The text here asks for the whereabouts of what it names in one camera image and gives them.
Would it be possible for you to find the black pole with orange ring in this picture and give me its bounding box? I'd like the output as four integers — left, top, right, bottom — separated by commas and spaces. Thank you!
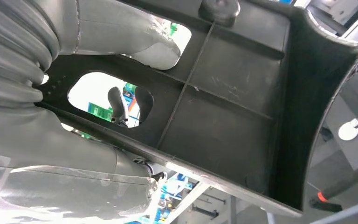
309, 159, 358, 214

